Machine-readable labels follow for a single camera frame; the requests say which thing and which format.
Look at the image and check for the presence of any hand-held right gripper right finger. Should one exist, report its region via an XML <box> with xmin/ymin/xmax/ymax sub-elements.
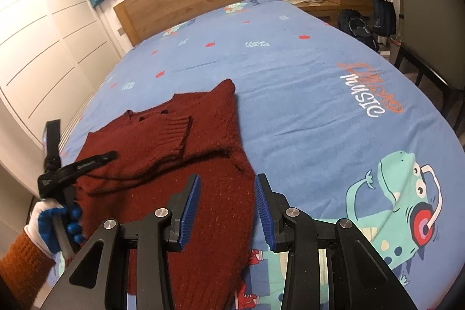
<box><xmin>253</xmin><ymin>173</ymin><xmax>418</xmax><ymax>310</ymax></box>

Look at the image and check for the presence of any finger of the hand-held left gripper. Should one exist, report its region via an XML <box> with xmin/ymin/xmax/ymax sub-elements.
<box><xmin>74</xmin><ymin>151</ymin><xmax>118</xmax><ymax>177</ymax></box>

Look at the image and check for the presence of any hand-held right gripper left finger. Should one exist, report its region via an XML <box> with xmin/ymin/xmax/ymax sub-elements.
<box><xmin>42</xmin><ymin>174</ymin><xmax>202</xmax><ymax>310</ymax></box>

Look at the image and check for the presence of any dark red knit sweater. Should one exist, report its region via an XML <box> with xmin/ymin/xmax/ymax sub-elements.
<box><xmin>74</xmin><ymin>78</ymin><xmax>257</xmax><ymax>310</ymax></box>

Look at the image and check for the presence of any person's left hand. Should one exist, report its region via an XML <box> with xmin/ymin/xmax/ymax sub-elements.
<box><xmin>25</xmin><ymin>199</ymin><xmax>86</xmax><ymax>255</ymax></box>

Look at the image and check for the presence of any blue printed bed sheet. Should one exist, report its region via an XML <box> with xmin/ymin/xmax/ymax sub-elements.
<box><xmin>54</xmin><ymin>0</ymin><xmax>465</xmax><ymax>310</ymax></box>

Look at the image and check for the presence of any white wardrobe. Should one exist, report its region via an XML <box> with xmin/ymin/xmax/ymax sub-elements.
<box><xmin>0</xmin><ymin>0</ymin><xmax>128</xmax><ymax>147</ymax></box>

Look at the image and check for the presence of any black backpack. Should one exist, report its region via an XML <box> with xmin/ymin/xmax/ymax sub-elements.
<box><xmin>338</xmin><ymin>8</ymin><xmax>380</xmax><ymax>53</ymax></box>

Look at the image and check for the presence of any wooden nightstand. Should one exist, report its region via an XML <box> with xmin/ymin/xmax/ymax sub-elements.
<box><xmin>296</xmin><ymin>0</ymin><xmax>342</xmax><ymax>28</ymax></box>

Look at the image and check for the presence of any dark tote bag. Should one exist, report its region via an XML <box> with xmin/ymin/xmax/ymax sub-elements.
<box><xmin>371</xmin><ymin>0</ymin><xmax>397</xmax><ymax>38</ymax></box>

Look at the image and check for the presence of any grey upholstered chair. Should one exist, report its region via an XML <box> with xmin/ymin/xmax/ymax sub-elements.
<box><xmin>394</xmin><ymin>0</ymin><xmax>465</xmax><ymax>118</ymax></box>

